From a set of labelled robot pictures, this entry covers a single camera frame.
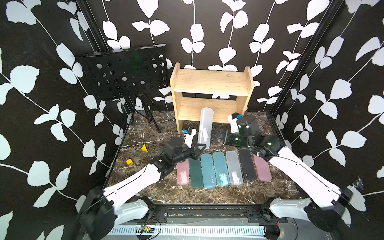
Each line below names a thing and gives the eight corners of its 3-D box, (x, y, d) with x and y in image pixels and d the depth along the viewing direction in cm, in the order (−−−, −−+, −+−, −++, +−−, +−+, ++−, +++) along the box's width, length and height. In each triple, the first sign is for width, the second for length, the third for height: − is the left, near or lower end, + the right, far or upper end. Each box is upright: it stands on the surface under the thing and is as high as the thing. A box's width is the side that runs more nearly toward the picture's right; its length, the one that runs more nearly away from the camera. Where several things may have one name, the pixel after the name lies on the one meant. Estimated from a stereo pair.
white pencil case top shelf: (229, 184, 86) (230, 183, 85) (225, 152, 100) (225, 151, 98) (242, 184, 86) (243, 183, 85) (236, 152, 100) (237, 151, 98)
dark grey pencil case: (244, 179, 88) (245, 177, 86) (238, 151, 100) (239, 149, 98) (255, 179, 88) (257, 178, 86) (248, 151, 100) (249, 149, 98)
